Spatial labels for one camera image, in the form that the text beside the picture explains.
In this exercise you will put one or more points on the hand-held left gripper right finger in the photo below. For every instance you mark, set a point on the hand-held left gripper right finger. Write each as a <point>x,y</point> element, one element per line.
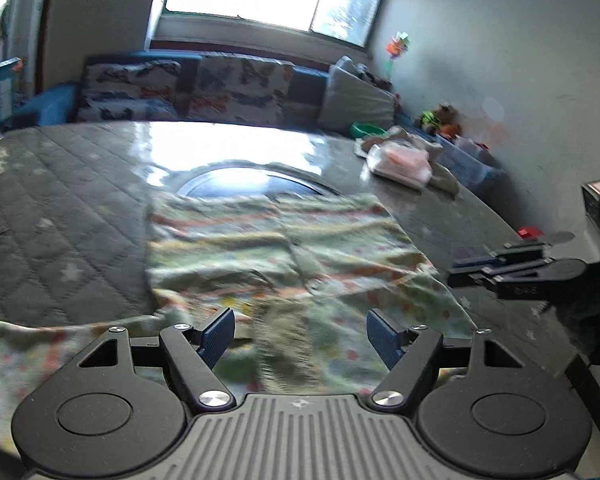
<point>383,336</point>

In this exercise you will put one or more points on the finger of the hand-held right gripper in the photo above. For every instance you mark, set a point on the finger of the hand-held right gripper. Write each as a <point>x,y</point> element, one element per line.
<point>525,276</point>
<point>517,252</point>

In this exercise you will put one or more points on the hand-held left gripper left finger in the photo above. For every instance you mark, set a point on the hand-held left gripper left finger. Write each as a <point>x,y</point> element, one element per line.
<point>218,332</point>

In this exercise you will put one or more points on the floral patterned garment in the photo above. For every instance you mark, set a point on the floral patterned garment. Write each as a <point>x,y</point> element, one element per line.
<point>290,255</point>

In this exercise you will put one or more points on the small red object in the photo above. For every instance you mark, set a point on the small red object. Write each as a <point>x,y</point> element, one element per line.
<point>529,233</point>

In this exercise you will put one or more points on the blue storage bin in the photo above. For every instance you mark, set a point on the blue storage bin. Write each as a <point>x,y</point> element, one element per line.
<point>472,162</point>

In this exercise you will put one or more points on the clear plastic bag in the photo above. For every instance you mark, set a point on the clear plastic bag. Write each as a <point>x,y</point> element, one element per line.
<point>400,162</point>

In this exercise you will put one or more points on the plush toys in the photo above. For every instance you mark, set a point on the plush toys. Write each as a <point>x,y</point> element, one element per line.
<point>440,120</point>

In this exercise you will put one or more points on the round glass turntable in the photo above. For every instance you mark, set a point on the round glass turntable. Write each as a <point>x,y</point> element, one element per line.
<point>260,182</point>

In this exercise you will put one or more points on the green bowl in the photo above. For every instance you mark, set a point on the green bowl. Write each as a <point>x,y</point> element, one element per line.
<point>367,130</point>

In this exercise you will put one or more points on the grey cushion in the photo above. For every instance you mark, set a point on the grey cushion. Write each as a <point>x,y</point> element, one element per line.
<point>357,102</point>

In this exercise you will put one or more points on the colourful pinwheel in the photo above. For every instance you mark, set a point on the colourful pinwheel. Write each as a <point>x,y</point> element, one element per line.
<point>397,47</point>

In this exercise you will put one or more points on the butterfly print cushion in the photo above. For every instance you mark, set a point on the butterfly print cushion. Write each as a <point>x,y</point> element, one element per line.
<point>240,87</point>
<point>125,90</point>

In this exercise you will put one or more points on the blue sofa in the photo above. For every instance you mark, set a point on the blue sofa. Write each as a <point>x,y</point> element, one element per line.
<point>50,105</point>

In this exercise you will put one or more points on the blue and white box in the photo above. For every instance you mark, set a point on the blue and white box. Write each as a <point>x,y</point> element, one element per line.
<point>0,92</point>

